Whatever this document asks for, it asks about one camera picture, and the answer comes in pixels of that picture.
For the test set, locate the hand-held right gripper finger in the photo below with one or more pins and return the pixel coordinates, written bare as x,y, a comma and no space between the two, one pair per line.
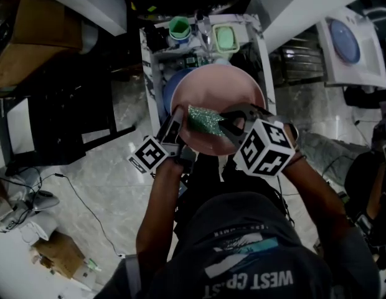
233,137
234,114

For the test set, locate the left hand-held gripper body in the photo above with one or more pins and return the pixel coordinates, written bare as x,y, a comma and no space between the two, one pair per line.
147,155

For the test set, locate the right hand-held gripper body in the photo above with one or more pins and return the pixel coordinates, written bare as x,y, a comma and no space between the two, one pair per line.
264,148

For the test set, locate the green mesh scrubber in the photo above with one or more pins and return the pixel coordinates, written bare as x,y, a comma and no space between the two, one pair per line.
205,121

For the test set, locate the pink plate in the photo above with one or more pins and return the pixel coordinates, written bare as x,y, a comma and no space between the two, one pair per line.
211,92

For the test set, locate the person's left forearm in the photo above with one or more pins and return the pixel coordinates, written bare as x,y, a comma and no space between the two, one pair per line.
155,210

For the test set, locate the person's right forearm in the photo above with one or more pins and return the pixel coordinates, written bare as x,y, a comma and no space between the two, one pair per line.
317,198

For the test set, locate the blue plastic basin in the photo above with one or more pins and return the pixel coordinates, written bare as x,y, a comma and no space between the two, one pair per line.
169,89

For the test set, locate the white marble sink unit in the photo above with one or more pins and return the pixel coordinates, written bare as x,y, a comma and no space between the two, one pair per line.
149,83

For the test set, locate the cream soap dish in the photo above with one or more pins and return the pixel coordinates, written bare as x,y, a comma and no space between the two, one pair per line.
225,50

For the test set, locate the green soap bar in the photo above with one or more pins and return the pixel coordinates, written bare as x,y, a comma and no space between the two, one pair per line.
225,36

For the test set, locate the dark metal rack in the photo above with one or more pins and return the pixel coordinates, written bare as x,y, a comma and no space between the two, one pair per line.
297,62

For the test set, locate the chrome faucet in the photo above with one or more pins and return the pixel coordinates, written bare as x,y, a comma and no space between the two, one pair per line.
203,31

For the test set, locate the green plastic cup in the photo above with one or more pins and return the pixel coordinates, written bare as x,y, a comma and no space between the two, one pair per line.
179,26

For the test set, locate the black stool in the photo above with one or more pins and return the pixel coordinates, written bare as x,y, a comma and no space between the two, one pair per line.
62,111

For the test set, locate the person's dark printed t-shirt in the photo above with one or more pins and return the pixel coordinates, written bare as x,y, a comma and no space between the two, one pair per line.
249,248

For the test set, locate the grey handheld device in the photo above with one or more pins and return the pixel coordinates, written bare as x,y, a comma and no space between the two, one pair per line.
43,199

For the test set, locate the small green bottle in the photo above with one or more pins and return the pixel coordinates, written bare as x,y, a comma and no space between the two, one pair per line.
93,265

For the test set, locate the small brown cardboard box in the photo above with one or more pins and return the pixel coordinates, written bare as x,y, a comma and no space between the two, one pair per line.
57,254

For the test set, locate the white washing machine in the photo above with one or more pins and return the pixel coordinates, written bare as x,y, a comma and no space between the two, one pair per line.
372,58

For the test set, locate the large brown cardboard box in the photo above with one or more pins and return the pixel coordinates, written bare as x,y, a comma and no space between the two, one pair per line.
34,33

